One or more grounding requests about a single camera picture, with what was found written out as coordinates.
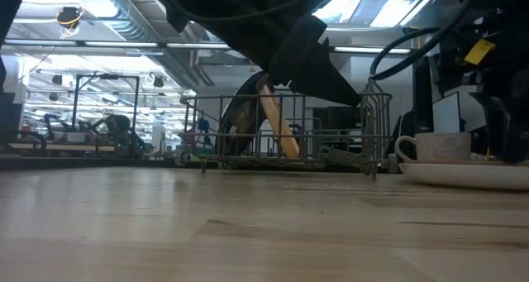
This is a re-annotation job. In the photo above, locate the pale pink plate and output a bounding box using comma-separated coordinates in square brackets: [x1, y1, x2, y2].
[398, 159, 529, 192]

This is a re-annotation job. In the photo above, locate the brown wooden plate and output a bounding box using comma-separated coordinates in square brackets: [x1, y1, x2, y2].
[256, 82, 301, 160]

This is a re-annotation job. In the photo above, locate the grey wire dish rack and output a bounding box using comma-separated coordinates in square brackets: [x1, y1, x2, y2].
[175, 77, 400, 182]

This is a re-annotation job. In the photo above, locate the speckled grey mug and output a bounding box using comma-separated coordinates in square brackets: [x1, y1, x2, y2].
[394, 131, 473, 165]

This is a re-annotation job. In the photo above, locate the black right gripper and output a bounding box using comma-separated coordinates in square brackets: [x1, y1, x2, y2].
[437, 8, 529, 164]

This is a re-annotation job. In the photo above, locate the ceiling light strip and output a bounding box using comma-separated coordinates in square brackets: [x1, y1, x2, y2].
[3, 39, 414, 55]

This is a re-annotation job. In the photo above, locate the background black robot station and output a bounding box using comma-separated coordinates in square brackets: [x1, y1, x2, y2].
[41, 72, 144, 157]

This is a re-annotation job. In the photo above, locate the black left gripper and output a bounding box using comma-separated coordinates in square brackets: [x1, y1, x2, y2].
[181, 0, 363, 108]

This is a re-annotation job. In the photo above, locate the grey monitor screen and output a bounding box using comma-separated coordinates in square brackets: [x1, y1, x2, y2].
[431, 92, 462, 135]

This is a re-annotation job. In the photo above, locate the yellow cable tag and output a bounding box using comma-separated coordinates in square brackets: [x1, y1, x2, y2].
[463, 38, 497, 66]

